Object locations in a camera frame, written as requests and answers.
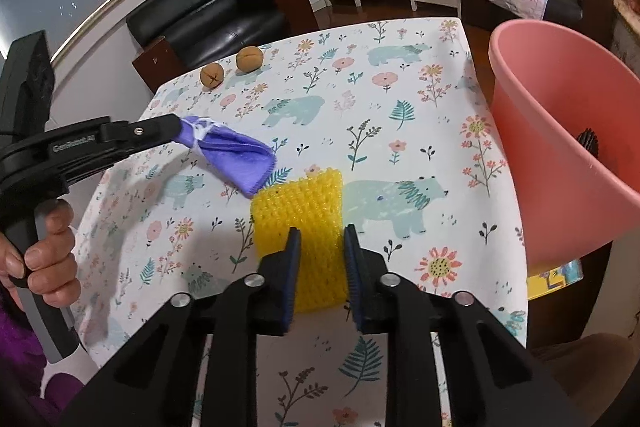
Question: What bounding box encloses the purple cloth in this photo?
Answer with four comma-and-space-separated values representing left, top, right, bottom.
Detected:
177, 114, 277, 199

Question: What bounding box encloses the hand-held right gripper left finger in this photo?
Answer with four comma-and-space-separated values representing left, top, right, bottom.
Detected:
60, 227, 302, 427

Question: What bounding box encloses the black ribbed item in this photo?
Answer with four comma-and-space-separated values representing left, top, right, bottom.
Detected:
576, 127, 600, 155

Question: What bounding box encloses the pink plastic basin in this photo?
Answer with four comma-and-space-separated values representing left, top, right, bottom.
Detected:
488, 19, 640, 275

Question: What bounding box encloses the person's left hand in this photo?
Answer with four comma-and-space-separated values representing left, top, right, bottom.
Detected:
0, 199, 78, 308

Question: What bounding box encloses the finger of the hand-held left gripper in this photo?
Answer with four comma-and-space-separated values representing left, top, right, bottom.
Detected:
97, 114, 185, 158

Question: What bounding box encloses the yellow children's book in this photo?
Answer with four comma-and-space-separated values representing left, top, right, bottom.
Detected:
526, 259, 583, 303

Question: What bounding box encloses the person's left forearm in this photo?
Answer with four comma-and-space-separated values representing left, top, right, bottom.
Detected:
0, 287, 86, 427

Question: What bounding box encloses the floral bear tablecloth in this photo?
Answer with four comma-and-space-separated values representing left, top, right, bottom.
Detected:
80, 18, 530, 427

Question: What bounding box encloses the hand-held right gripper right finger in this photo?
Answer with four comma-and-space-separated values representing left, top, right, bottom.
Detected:
342, 224, 591, 427

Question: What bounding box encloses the person's leg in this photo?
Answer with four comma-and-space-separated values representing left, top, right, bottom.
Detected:
530, 332, 638, 427

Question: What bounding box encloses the brown leaf pattern blanket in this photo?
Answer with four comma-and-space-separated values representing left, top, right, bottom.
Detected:
612, 7, 640, 78

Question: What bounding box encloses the yellow foam net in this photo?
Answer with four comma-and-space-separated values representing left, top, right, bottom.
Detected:
250, 170, 351, 314

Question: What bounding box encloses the brown walnut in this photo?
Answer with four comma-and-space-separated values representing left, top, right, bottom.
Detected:
200, 63, 224, 88
236, 46, 263, 72

